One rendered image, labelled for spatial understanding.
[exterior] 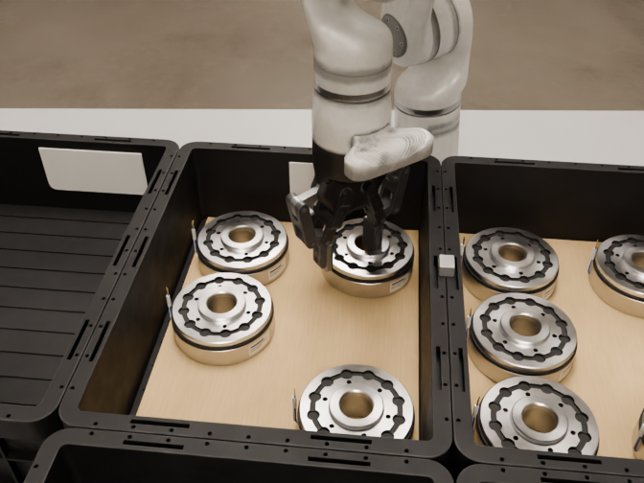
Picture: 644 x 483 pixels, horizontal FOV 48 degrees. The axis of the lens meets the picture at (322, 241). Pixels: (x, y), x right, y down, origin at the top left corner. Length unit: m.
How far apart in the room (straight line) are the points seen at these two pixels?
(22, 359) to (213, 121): 0.70
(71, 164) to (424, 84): 0.46
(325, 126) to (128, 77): 2.50
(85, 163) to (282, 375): 0.37
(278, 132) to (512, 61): 2.06
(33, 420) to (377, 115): 0.38
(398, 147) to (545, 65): 2.64
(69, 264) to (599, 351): 0.59
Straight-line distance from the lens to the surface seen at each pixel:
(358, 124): 0.65
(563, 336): 0.74
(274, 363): 0.72
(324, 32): 0.62
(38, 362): 0.78
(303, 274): 0.81
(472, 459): 0.55
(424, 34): 0.91
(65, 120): 1.42
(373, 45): 0.62
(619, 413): 0.74
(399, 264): 0.78
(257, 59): 3.18
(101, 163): 0.90
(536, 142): 1.33
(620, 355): 0.79
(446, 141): 1.02
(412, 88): 0.99
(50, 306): 0.83
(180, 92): 2.96
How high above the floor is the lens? 1.38
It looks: 40 degrees down
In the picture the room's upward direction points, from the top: straight up
